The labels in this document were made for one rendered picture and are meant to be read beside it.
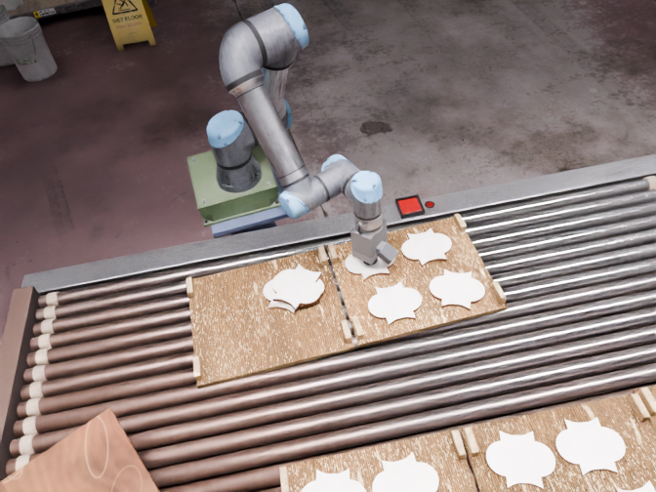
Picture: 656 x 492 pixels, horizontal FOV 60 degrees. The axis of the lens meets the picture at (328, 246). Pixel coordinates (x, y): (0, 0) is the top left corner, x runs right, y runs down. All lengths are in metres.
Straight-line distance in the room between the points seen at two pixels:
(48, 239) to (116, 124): 1.03
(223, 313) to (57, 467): 0.54
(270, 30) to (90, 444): 1.02
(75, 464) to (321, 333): 0.64
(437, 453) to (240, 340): 0.57
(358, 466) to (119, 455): 0.52
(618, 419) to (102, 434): 1.15
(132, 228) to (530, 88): 2.62
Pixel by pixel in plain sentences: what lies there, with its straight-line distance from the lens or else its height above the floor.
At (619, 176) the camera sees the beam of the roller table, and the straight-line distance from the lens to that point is 2.05.
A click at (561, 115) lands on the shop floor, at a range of 3.84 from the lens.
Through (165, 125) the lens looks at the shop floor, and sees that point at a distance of 3.99.
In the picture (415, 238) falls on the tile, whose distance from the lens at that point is 1.69.
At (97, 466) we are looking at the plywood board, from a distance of 1.39.
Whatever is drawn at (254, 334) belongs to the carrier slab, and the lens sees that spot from 1.55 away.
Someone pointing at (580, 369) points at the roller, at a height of 0.92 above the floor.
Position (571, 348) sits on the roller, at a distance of 1.57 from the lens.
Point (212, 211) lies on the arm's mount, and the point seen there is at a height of 0.93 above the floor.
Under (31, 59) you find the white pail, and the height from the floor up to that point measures 0.17.
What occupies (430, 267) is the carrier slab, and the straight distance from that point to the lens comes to 1.64.
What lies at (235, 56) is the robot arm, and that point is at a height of 1.52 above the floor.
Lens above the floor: 2.21
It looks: 49 degrees down
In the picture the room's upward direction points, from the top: 7 degrees counter-clockwise
